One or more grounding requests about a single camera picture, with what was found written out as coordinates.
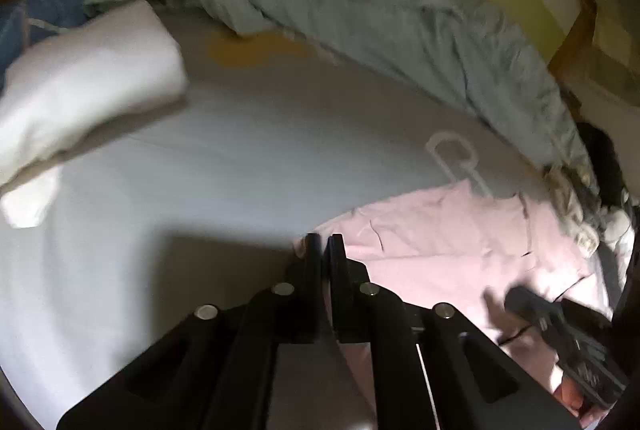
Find cream crumpled cloth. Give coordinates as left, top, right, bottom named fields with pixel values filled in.
left=544, top=164, right=602, bottom=257

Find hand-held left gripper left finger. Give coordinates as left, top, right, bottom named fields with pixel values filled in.
left=56, top=233, right=324, bottom=430

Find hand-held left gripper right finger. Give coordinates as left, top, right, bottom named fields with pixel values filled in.
left=325, top=233, right=581, bottom=430

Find white folded cloth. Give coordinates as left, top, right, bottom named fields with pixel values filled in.
left=0, top=0, right=190, bottom=191

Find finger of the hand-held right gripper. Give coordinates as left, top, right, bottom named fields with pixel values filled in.
left=505, top=287, right=567, bottom=342

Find person's right hand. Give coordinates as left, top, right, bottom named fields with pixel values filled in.
left=552, top=374, right=602, bottom=429

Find grey-blue duvet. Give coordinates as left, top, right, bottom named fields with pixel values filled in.
left=84, top=0, right=601, bottom=193

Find pink printed T-shirt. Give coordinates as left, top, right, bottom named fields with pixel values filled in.
left=294, top=177, right=615, bottom=430

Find blue pillow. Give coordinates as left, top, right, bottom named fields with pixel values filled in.
left=0, top=0, right=98, bottom=84

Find black bag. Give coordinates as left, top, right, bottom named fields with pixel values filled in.
left=574, top=123, right=632, bottom=213

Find white plush toy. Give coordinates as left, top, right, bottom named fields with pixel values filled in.
left=601, top=207, right=635, bottom=247

